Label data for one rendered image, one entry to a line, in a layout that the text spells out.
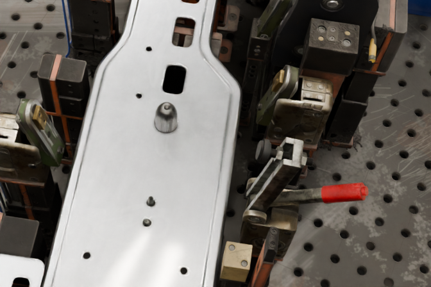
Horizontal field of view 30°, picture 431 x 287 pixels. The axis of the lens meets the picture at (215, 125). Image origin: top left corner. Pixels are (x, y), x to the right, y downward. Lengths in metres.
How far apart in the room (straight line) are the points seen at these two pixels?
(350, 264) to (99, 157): 0.52
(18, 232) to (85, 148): 0.15
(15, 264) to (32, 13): 0.69
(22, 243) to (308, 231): 0.55
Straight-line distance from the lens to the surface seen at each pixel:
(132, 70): 1.21
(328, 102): 1.13
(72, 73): 1.23
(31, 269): 1.09
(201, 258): 1.09
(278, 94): 1.12
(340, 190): 1.00
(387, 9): 1.24
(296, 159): 0.92
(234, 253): 1.03
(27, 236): 1.13
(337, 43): 1.13
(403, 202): 1.51
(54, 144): 1.14
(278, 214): 1.07
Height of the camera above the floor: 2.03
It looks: 61 degrees down
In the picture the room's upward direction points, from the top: 9 degrees clockwise
